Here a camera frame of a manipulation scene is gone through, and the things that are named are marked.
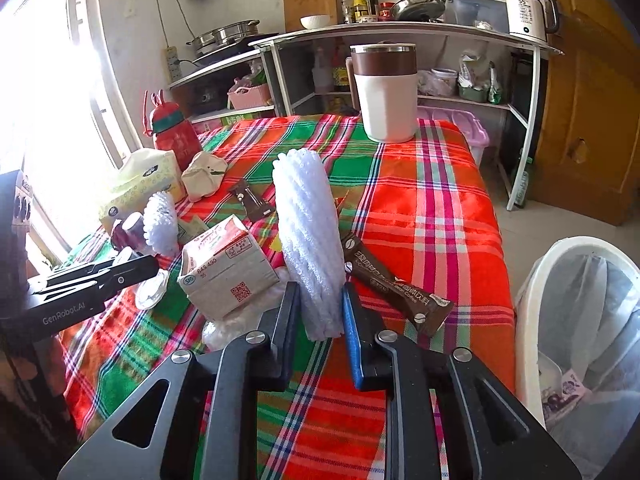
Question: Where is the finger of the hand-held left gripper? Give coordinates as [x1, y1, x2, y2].
[27, 255, 160, 307]
[47, 249, 143, 282]

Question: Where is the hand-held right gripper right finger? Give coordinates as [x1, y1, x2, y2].
[340, 284, 583, 480]

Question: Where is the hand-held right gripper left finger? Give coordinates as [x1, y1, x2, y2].
[57, 282, 303, 480]

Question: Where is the small purple bottle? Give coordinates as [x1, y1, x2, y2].
[111, 211, 147, 252]

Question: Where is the small white foam net sleeve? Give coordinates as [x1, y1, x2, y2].
[142, 191, 180, 257]

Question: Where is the brown coffee sachet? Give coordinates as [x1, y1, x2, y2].
[341, 234, 456, 338]

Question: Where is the white red milk carton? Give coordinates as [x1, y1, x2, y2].
[178, 214, 281, 320]

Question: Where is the large white foam net sleeve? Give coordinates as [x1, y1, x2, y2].
[271, 149, 347, 343]

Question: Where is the white plastic bin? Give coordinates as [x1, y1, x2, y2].
[515, 236, 640, 480]

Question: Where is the white crumpled wrapper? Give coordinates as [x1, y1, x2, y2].
[135, 269, 171, 311]

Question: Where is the clear plastic wrap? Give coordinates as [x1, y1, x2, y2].
[201, 305, 273, 352]

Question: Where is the yellow tissue pack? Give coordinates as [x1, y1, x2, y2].
[97, 149, 183, 233]

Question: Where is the crumpled white paper bag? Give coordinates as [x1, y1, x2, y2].
[181, 151, 229, 204]

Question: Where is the small brown packet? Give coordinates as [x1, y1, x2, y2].
[229, 179, 274, 222]

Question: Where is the red water bottle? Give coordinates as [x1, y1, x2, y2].
[142, 89, 203, 171]

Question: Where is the plaid tablecloth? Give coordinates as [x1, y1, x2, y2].
[57, 114, 517, 480]

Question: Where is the window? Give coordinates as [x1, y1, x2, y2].
[0, 0, 143, 273]

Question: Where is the pink plastic basket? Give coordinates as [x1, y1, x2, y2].
[227, 82, 274, 111]

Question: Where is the low white stove shelf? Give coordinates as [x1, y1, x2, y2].
[167, 49, 278, 128]

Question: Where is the pink lid storage box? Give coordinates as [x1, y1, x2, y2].
[416, 105, 490, 167]

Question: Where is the black induction cooker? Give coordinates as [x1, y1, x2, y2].
[192, 34, 280, 67]

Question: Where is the white brown tumbler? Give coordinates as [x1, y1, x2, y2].
[348, 42, 418, 143]

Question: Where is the grey bin liner bag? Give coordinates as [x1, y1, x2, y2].
[535, 251, 640, 478]

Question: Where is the steel steamer pot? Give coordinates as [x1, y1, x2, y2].
[186, 20, 262, 57]

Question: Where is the crumpled clear plastic bag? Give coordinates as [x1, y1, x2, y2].
[416, 70, 441, 97]

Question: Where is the white plastic tub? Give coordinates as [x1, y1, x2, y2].
[431, 67, 459, 97]

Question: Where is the green bowl with packets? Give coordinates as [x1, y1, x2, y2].
[457, 50, 502, 105]

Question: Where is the white curved shelf unit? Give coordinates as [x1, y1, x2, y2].
[248, 21, 564, 212]

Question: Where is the steel pan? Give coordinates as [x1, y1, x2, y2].
[389, 0, 447, 24]

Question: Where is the wooden door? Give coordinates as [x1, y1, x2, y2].
[529, 0, 640, 227]

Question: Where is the clear plastic storage container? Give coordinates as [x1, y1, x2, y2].
[444, 0, 511, 29]

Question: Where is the white electric kettle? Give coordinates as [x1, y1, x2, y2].
[502, 0, 560, 45]

